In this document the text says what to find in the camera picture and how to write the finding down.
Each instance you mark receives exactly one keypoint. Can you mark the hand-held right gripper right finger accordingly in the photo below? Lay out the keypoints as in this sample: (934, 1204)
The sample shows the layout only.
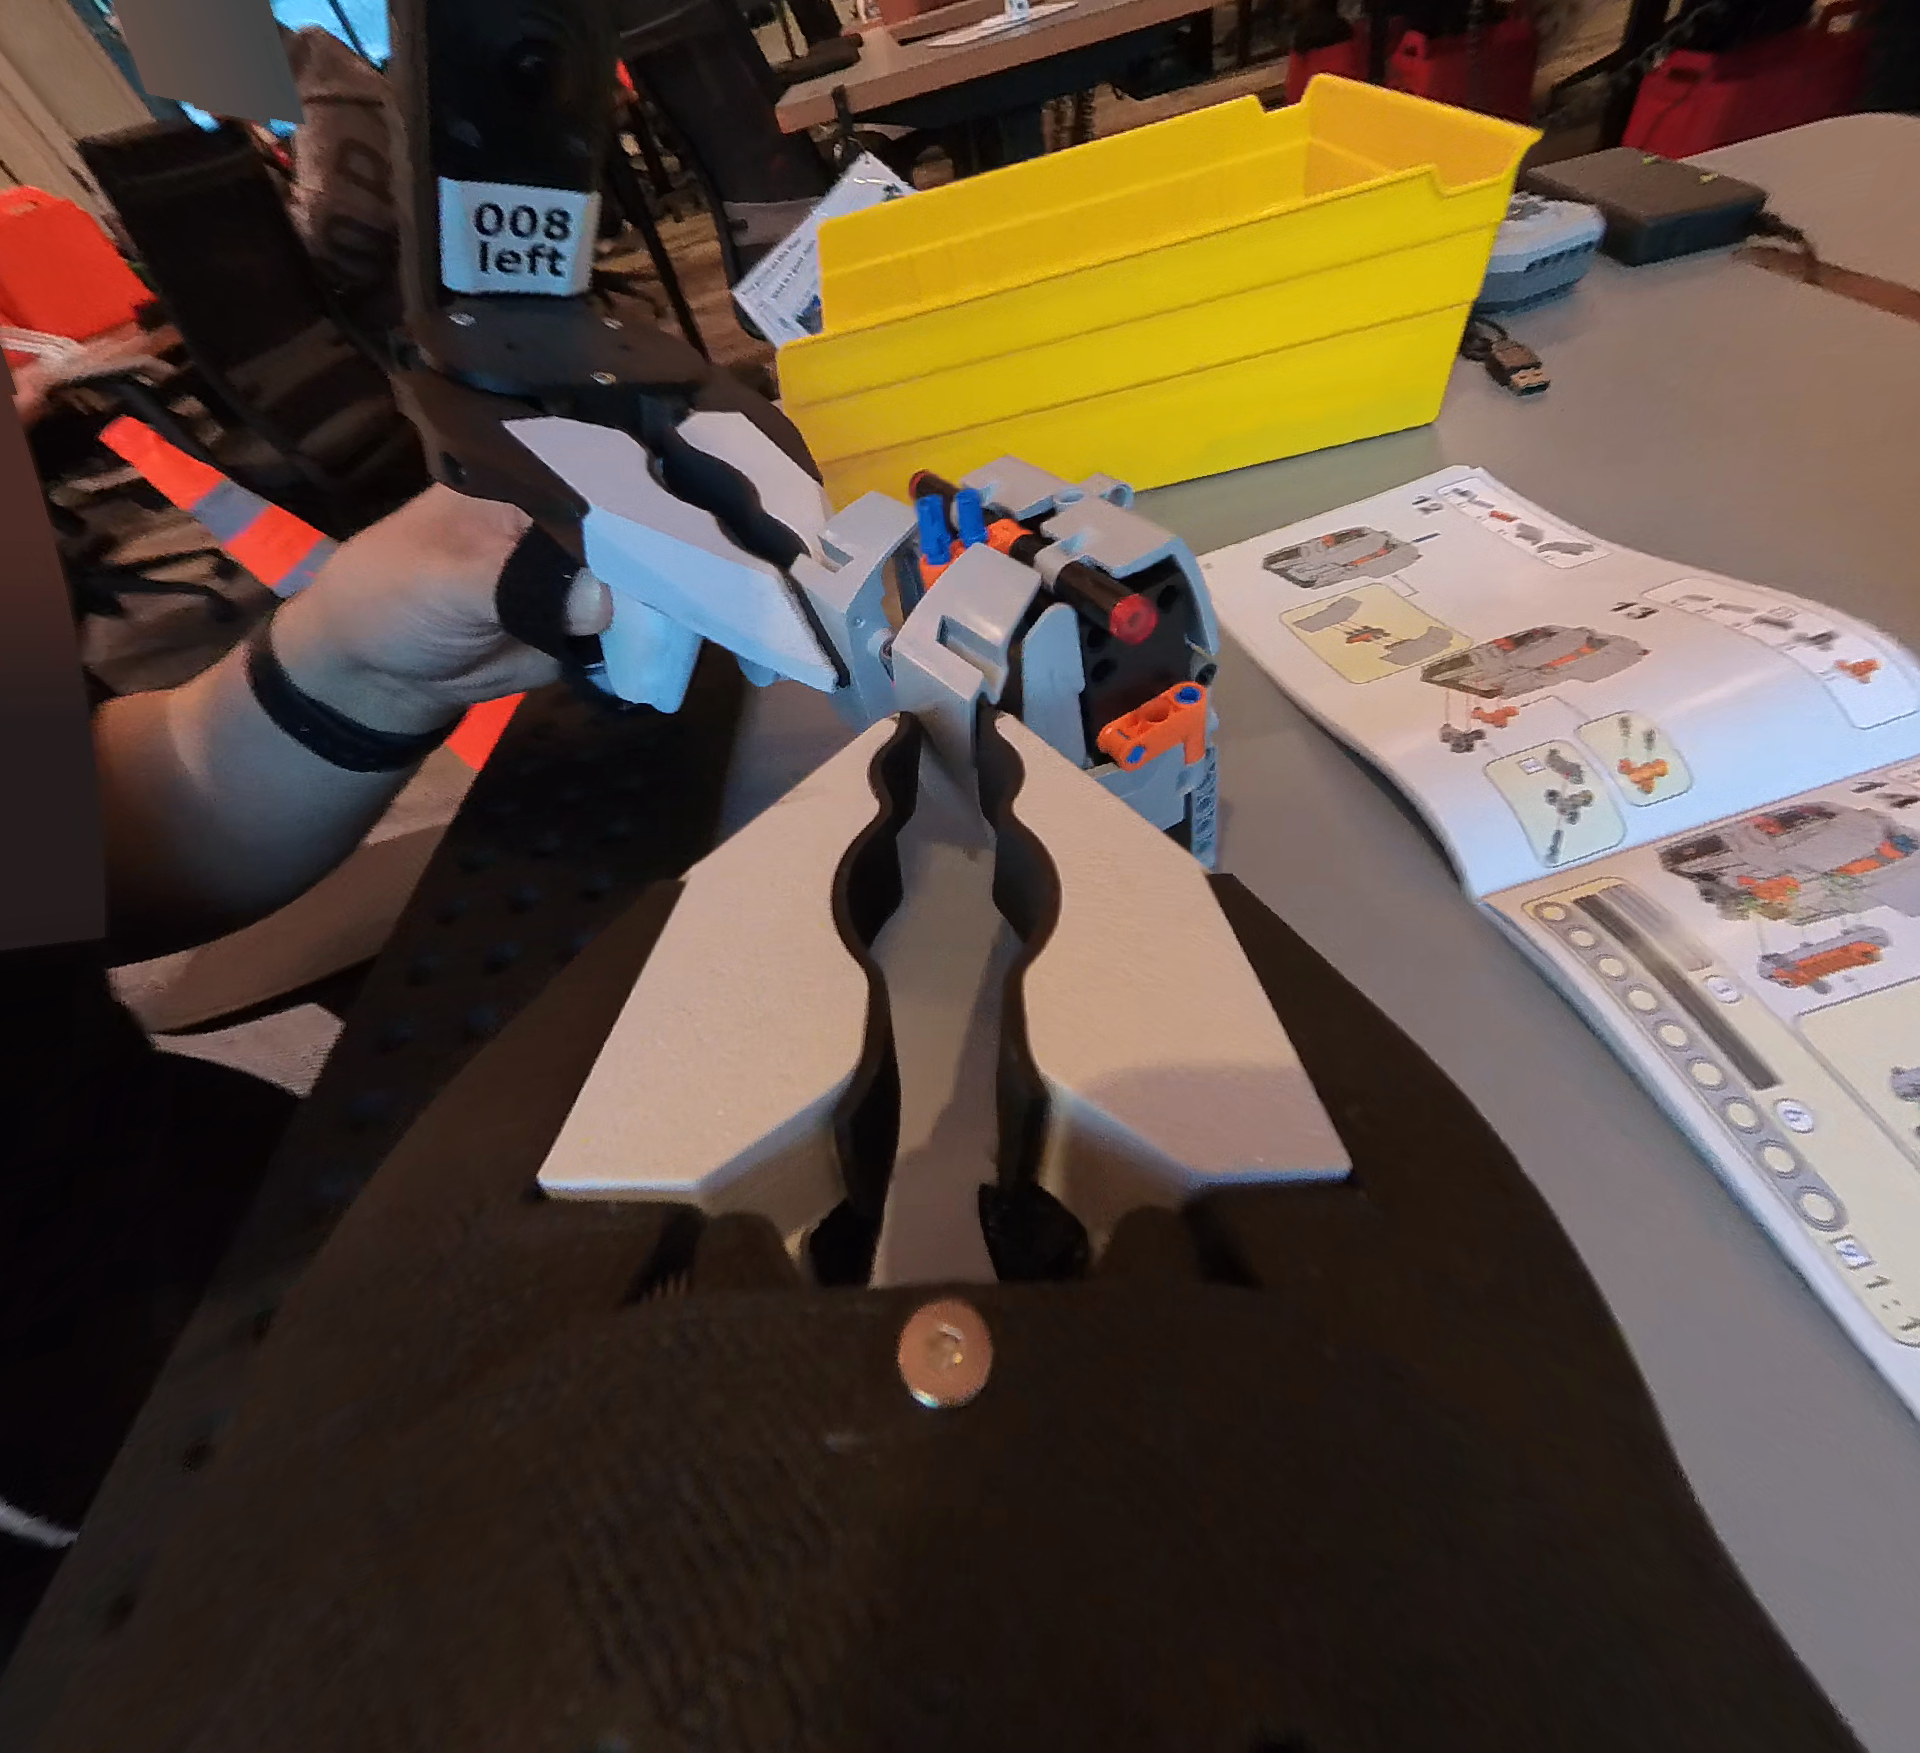
(1184, 1033)

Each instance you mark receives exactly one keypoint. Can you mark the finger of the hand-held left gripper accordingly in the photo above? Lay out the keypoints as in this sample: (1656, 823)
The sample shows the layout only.
(676, 567)
(751, 456)

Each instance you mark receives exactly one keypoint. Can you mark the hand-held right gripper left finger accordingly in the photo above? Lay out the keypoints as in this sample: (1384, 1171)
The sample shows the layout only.
(720, 1033)

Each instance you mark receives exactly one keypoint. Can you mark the grey toy robot assembly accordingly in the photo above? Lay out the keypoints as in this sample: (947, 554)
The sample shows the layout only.
(975, 614)

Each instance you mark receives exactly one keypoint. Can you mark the person's left forearm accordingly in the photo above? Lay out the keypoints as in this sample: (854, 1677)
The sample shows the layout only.
(197, 823)

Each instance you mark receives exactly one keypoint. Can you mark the person's left hand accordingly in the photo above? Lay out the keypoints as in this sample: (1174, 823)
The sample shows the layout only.
(406, 614)

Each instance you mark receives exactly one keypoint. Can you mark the black chair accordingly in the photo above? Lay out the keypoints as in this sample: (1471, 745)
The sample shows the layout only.
(705, 60)

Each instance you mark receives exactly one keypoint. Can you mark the white printed sheet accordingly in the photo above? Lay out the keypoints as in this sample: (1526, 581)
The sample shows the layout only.
(810, 252)

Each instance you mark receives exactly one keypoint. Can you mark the black wristband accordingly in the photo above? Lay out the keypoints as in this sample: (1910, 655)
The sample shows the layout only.
(324, 731)

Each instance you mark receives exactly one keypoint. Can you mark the yellow plastic bin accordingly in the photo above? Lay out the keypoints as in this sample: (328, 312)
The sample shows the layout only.
(1127, 328)

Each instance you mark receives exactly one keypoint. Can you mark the orange bag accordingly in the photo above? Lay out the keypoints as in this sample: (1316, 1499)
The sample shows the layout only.
(62, 268)

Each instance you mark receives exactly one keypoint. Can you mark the orange striped cloth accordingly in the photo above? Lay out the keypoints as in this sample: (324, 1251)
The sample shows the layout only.
(167, 470)

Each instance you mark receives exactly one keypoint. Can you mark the open instruction booklet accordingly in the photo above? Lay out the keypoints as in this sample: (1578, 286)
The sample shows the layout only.
(1650, 764)

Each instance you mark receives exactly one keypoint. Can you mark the red bag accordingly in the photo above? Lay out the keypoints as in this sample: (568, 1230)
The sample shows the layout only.
(1741, 95)
(1462, 74)

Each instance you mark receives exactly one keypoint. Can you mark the light grey device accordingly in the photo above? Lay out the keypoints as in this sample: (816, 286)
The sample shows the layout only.
(1545, 252)

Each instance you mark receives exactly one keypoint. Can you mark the black flat box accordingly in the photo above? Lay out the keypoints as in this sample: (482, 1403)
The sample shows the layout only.
(1650, 201)

